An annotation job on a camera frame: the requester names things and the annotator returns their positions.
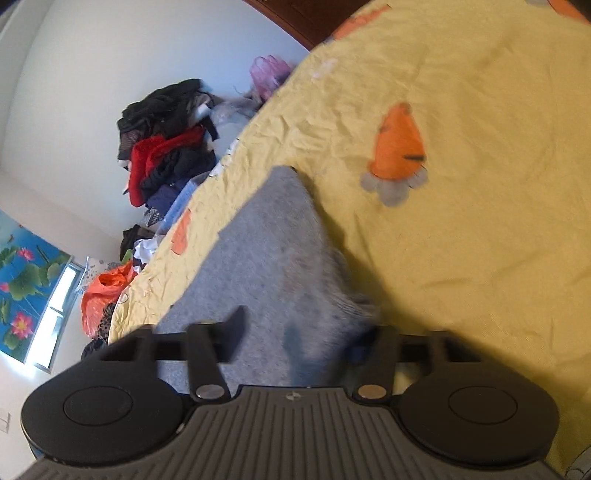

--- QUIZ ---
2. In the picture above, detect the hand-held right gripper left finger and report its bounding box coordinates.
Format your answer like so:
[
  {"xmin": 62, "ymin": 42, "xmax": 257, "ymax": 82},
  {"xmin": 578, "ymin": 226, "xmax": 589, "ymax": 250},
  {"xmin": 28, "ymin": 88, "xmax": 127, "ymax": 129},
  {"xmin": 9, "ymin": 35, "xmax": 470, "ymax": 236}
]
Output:
[{"xmin": 99, "ymin": 305, "xmax": 247, "ymax": 403}]

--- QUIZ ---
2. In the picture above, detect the pile of dark clothes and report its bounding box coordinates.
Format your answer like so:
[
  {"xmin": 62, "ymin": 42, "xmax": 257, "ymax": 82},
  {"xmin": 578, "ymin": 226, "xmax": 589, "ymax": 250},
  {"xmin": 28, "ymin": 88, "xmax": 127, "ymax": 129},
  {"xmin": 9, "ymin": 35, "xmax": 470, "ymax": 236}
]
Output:
[{"xmin": 117, "ymin": 78, "xmax": 223, "ymax": 222}]

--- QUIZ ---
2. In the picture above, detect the white crumpled cloth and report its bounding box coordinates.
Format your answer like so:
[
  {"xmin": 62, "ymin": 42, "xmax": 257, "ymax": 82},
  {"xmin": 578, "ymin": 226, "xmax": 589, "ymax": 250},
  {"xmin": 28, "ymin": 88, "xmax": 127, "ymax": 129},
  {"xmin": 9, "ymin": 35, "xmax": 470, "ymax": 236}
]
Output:
[{"xmin": 132, "ymin": 237, "xmax": 161, "ymax": 270}]

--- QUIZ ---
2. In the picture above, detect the white floral pillow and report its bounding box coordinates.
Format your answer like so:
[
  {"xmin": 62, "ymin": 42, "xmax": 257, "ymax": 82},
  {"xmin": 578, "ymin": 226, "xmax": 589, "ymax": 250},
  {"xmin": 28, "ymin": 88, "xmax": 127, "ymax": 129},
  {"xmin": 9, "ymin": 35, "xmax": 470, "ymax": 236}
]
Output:
[{"xmin": 76, "ymin": 256, "xmax": 123, "ymax": 296}]

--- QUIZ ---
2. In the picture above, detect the clear plastic bag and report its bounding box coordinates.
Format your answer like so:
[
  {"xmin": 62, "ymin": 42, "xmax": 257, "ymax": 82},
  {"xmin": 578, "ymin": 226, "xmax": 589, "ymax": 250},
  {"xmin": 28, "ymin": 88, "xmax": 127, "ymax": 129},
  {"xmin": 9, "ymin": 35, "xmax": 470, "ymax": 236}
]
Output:
[{"xmin": 213, "ymin": 98, "xmax": 260, "ymax": 127}]

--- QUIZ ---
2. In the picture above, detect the orange plastic bag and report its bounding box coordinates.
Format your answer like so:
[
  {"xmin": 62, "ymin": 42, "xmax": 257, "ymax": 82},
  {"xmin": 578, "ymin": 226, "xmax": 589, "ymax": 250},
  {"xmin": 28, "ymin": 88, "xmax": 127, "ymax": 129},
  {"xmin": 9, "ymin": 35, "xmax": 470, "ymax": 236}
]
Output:
[{"xmin": 82, "ymin": 263, "xmax": 139, "ymax": 338}]

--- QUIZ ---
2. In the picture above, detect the pink plastic bag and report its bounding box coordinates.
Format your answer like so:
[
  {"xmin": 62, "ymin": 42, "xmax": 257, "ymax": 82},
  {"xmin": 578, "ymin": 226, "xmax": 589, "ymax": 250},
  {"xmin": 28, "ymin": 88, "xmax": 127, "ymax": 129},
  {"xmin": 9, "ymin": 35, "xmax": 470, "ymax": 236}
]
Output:
[{"xmin": 249, "ymin": 55, "xmax": 295, "ymax": 101}]

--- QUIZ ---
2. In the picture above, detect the dark floral cloth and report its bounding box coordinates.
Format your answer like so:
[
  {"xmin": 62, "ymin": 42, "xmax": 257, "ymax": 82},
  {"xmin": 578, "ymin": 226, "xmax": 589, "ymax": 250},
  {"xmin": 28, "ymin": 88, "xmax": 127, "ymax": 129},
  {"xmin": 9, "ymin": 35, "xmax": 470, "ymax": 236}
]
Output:
[{"xmin": 81, "ymin": 337, "xmax": 110, "ymax": 361}]

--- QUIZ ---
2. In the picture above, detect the yellow printed bed sheet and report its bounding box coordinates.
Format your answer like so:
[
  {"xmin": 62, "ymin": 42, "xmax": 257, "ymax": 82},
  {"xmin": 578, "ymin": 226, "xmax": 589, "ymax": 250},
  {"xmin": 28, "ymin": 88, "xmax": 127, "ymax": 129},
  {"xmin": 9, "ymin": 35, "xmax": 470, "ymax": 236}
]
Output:
[{"xmin": 107, "ymin": 0, "xmax": 591, "ymax": 478}]

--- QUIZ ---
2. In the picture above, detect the lotus print wall poster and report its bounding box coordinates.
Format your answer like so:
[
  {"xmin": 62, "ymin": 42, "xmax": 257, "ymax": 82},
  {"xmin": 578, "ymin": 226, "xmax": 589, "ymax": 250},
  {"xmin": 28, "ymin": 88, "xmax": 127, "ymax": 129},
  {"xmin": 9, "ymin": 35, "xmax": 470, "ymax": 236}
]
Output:
[{"xmin": 0, "ymin": 210, "xmax": 73, "ymax": 366}]

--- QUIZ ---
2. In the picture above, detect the leopard print cloth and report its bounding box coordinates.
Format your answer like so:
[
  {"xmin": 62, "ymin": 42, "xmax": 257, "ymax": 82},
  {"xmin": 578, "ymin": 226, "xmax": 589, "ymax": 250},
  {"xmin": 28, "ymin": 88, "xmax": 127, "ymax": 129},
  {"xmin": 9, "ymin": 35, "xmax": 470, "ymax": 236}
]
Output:
[{"xmin": 93, "ymin": 301, "xmax": 119, "ymax": 343}]

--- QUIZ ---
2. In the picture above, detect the red garment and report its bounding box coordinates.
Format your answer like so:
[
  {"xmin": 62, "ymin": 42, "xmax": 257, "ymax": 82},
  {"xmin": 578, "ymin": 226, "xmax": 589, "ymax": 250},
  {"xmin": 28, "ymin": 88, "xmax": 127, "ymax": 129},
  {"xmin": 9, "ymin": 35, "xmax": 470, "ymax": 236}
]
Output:
[{"xmin": 128, "ymin": 126, "xmax": 206, "ymax": 208}]

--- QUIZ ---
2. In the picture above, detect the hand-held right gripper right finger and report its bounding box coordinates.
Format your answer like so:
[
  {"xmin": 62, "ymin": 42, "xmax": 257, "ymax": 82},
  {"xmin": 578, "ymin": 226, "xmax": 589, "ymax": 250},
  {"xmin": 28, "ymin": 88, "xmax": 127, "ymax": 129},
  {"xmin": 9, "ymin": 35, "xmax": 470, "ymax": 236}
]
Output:
[{"xmin": 351, "ymin": 325, "xmax": 481, "ymax": 402}]

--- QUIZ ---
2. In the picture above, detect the light blue towel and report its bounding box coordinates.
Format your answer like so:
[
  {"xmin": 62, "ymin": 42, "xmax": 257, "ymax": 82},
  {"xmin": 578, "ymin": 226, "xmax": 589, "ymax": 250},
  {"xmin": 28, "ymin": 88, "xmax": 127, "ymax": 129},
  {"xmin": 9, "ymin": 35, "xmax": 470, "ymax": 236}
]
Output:
[{"xmin": 159, "ymin": 178, "xmax": 205, "ymax": 234}]

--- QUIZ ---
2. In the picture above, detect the brown wooden door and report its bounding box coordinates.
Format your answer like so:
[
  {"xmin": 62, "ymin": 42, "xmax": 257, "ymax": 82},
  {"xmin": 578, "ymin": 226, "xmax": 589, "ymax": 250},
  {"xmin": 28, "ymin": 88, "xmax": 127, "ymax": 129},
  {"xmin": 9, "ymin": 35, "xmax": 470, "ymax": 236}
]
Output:
[{"xmin": 244, "ymin": 0, "xmax": 372, "ymax": 50}]

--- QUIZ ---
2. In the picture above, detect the dark brown cloth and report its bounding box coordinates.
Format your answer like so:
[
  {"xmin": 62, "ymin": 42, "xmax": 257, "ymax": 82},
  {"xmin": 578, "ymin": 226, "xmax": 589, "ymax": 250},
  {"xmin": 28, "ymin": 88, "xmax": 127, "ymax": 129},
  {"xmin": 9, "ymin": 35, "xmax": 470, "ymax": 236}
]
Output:
[{"xmin": 119, "ymin": 224, "xmax": 154, "ymax": 260}]

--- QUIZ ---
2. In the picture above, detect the grey sweater with navy sleeves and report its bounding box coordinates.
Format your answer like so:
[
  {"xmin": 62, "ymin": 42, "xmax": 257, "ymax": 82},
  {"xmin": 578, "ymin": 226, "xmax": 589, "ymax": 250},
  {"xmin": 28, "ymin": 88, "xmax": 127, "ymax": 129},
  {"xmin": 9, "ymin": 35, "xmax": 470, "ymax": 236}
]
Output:
[{"xmin": 154, "ymin": 165, "xmax": 384, "ymax": 389}]

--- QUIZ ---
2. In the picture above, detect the window with grey frame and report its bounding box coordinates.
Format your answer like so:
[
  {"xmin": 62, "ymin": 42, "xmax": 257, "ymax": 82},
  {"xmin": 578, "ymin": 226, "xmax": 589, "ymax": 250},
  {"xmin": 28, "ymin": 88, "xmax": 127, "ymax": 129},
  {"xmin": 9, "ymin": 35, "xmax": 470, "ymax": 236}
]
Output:
[{"xmin": 25, "ymin": 262, "xmax": 87, "ymax": 374}]

